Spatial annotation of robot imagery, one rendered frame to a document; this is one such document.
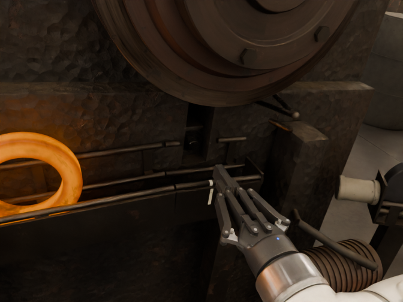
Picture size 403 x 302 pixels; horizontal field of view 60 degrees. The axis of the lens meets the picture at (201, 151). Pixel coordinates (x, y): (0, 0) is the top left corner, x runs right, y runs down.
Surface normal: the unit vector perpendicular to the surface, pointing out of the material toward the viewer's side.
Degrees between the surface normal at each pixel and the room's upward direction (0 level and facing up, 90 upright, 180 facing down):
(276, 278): 50
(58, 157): 90
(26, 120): 90
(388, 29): 90
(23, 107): 90
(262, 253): 45
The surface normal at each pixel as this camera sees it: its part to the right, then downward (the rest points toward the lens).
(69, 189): 0.37, 0.51
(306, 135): 0.13, -0.86
